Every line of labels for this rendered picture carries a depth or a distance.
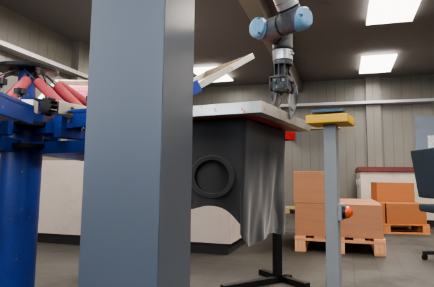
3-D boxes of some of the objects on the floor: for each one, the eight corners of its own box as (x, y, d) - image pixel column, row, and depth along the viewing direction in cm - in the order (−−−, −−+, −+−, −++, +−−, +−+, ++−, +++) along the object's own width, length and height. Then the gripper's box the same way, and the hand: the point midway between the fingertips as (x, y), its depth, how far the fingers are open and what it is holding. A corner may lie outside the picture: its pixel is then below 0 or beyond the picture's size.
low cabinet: (117, 223, 653) (120, 165, 665) (269, 231, 584) (268, 165, 596) (29, 242, 470) (34, 160, 481) (235, 255, 401) (235, 159, 412)
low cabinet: (456, 216, 847) (453, 169, 859) (496, 230, 621) (492, 167, 632) (356, 212, 903) (354, 169, 915) (360, 224, 677) (358, 166, 688)
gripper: (263, 61, 154) (263, 117, 151) (294, 57, 149) (294, 116, 146) (271, 66, 161) (271, 121, 159) (300, 63, 156) (301, 119, 154)
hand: (285, 116), depth 155 cm, fingers closed on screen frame, 4 cm apart
